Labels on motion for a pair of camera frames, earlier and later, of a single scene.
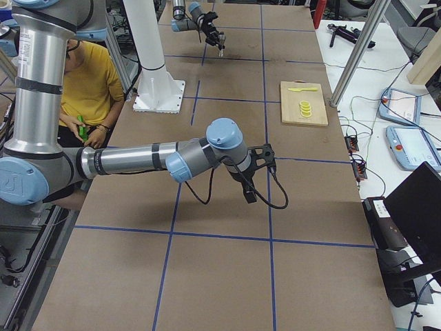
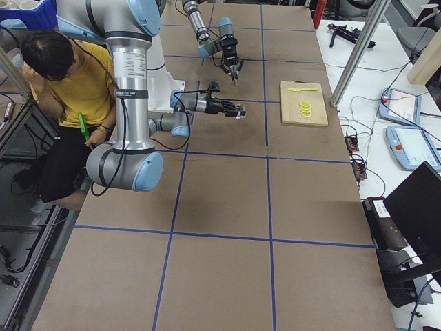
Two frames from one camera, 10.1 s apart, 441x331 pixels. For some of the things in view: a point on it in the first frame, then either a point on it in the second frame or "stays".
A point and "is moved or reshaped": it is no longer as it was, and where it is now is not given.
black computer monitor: [415, 207] stays
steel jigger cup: [222, 38] is moved or reshaped
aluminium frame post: [361, 52] stays
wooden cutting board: [302, 103] stays
